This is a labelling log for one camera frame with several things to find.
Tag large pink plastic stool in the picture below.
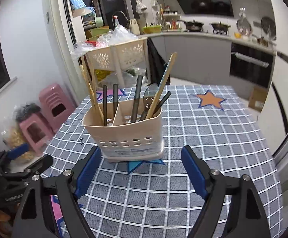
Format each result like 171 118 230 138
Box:
39 83 75 133

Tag pink star sticker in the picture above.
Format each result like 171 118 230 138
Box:
96 89 126 101

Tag black wok on stove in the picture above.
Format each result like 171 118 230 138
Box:
178 20 204 32

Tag yellow patterned chopstick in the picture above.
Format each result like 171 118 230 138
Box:
81 57 104 126

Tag blue star sticker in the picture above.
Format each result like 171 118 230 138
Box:
127 157 166 175

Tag pot with lid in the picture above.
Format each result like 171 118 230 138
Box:
210 22 231 36

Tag green colander basket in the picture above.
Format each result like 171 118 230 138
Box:
142 25 162 35

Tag small pink plastic stool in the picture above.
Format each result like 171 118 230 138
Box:
19 112 54 156

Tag black utensil handle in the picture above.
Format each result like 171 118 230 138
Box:
131 75 143 123

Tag beige plastic basket rack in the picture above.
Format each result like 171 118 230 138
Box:
85 38 150 90

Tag knife block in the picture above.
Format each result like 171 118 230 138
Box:
129 18 141 36

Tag grey checked tablecloth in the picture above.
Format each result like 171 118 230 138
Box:
42 84 284 238

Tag orange star sticker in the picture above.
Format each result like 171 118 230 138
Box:
193 90 226 111

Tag black built-in oven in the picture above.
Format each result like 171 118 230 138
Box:
230 43 274 88

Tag blue patterned chopstick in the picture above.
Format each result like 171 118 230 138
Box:
146 52 177 119

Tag slotted metal spoon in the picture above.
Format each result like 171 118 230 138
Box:
140 83 158 121

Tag black plastic bag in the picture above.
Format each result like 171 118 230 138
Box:
147 37 166 85

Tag green dish soap bottle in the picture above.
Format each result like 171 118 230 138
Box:
112 15 120 29

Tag beige utensil holder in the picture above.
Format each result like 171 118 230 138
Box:
83 100 164 162

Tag plain wooden chopstick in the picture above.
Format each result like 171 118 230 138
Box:
79 64 104 126

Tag black chopstick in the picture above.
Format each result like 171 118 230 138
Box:
102 85 107 127
113 84 119 117

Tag grey kitchen cabinets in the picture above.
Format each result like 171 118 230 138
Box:
150 33 232 85

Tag metal spoon black handle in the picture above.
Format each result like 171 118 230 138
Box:
153 91 171 114

